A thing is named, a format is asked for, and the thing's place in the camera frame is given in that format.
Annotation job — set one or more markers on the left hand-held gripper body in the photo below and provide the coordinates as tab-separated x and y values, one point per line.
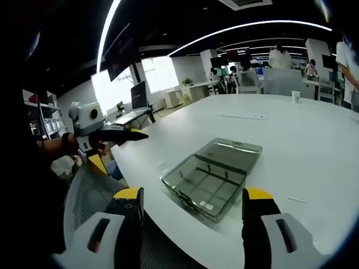
84	117

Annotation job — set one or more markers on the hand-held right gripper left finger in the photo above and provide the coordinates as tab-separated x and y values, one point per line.
84	241

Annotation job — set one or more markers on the person's left hand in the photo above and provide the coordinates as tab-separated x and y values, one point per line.
101	150

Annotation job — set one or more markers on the grey transparent guide fixture box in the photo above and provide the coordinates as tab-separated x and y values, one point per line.
213	179

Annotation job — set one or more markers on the hanging dark display screen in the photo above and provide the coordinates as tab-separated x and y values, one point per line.
122	53

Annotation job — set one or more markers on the metal storage shelf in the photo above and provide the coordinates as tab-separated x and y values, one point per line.
45	115

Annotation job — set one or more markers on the white office chair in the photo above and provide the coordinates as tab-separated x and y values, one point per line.
326	89
248	81

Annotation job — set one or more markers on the curved ceiling light strip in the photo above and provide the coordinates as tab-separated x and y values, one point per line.
252	25
104	33

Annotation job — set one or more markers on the white paper cup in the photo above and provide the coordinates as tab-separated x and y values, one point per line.
296	97

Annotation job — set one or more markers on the ceiling air vent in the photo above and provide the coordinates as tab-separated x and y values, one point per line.
245	4

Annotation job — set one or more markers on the black desk monitor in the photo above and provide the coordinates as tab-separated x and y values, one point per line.
139	95

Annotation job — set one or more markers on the long white flat strip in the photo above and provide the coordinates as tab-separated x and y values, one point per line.
241	115

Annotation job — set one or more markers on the grey mesh office chair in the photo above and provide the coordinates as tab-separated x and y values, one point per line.
84	193

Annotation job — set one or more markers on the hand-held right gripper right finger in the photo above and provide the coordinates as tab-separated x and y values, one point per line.
269	241

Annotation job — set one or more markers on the small white strip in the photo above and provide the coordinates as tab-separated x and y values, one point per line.
296	199

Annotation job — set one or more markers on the grey desk partition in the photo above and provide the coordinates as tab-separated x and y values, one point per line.
281	81

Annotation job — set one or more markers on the person's dark clothing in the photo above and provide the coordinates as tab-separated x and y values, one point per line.
25	182

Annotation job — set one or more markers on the small green potted plant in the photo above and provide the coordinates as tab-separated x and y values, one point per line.
187	81
120	106

